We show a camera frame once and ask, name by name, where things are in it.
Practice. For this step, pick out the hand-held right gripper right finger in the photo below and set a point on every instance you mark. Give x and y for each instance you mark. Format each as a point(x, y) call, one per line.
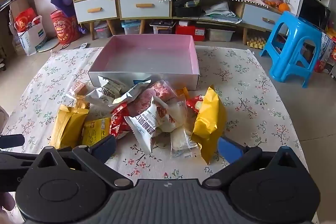
point(231, 150)

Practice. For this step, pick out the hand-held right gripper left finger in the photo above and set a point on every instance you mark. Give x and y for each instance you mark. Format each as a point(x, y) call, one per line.
point(103, 147)

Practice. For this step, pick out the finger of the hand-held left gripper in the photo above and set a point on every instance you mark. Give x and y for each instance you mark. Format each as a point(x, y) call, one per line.
point(11, 141)

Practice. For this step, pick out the yellow printed snack packet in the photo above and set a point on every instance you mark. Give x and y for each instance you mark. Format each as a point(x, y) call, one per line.
point(95, 130)

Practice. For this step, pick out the small red snack packet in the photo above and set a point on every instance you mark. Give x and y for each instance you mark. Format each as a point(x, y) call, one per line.
point(118, 121)
point(193, 104)

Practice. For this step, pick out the plain yellow snack packet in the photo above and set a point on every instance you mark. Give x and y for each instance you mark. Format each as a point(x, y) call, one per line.
point(208, 119)
point(67, 127)

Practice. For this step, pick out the white nut snack packet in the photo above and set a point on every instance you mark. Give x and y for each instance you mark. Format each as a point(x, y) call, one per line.
point(102, 94)
point(145, 127)

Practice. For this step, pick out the clear white cake packet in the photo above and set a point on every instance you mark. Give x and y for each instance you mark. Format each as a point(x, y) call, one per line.
point(182, 144)
point(176, 115)

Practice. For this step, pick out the pink rice cracker packet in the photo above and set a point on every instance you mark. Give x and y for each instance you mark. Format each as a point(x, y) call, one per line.
point(157, 92)

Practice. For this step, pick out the pink cardboard box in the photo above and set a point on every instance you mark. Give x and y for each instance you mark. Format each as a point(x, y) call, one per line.
point(144, 56)

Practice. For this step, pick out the person's left hand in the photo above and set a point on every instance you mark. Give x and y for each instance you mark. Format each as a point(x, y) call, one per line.
point(5, 203)

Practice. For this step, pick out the floral tablecloth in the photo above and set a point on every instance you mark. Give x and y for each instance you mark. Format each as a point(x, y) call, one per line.
point(249, 98)

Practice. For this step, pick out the white remote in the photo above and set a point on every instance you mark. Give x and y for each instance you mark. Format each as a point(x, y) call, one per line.
point(83, 45)

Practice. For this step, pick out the round white base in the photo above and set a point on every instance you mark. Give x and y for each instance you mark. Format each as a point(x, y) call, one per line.
point(50, 44)

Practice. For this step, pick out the white shopping bag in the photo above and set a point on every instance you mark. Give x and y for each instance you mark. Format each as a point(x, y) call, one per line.
point(32, 37)

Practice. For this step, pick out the yellow egg tray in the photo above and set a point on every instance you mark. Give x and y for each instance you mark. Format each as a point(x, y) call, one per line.
point(256, 43)

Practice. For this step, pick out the long clear storage box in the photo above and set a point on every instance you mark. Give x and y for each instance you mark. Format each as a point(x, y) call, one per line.
point(220, 35)

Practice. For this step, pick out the small clear storage box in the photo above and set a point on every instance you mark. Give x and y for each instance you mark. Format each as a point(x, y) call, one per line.
point(102, 31)

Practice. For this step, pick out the blue lid storage box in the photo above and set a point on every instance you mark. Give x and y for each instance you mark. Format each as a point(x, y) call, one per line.
point(131, 28)

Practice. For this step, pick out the red gift bag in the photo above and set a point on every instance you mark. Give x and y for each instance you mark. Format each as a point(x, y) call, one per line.
point(25, 19)

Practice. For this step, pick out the red box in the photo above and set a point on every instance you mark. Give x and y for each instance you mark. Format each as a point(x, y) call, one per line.
point(189, 32)

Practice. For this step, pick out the red round bucket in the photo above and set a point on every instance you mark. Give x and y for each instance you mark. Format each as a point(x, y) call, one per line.
point(65, 27)

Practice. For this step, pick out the pile of folded cloth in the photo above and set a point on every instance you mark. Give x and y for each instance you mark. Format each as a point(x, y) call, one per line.
point(223, 14)

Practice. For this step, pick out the colourful snack carton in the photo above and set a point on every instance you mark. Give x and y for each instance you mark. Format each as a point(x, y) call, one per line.
point(328, 50)

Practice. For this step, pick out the blue plastic stool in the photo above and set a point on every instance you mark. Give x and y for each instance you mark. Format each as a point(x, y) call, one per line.
point(299, 27)

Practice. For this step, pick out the low wooden TV stand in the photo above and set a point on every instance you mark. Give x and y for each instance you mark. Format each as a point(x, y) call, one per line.
point(237, 7)

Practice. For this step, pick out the orange fruit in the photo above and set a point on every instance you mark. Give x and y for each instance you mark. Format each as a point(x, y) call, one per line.
point(283, 7)

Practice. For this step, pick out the glass jar of oranges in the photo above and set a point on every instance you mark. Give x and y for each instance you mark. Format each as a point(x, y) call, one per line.
point(270, 1)

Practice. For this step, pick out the white microwave oven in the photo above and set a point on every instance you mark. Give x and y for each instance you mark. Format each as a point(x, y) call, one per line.
point(312, 11)

